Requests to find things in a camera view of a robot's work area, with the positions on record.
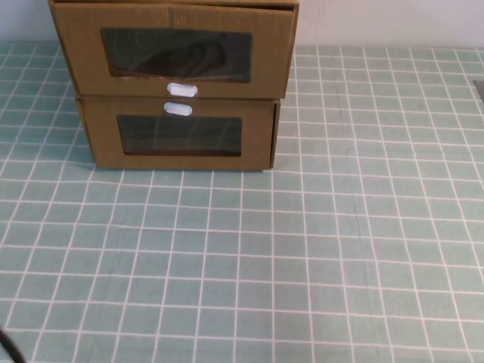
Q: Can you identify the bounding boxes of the brown cardboard shoe box drawer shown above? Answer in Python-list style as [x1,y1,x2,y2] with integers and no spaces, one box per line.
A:
[77,98,275,170]
[50,1,296,100]

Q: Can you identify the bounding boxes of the brown cardboard shoe box sleeve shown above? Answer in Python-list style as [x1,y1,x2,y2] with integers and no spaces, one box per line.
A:
[47,0,300,95]

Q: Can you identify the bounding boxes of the lower cardboard drawer with window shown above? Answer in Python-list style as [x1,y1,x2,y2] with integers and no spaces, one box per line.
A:
[76,95,282,170]

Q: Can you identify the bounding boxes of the green white grid tablecloth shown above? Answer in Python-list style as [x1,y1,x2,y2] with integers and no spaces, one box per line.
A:
[0,40,484,363]

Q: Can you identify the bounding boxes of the white plastic drawer handle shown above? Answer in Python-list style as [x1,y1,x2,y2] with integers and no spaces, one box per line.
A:
[166,81,199,99]
[163,101,194,117]

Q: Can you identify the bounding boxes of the black cable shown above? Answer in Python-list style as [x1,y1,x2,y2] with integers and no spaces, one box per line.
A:
[0,327,23,363]

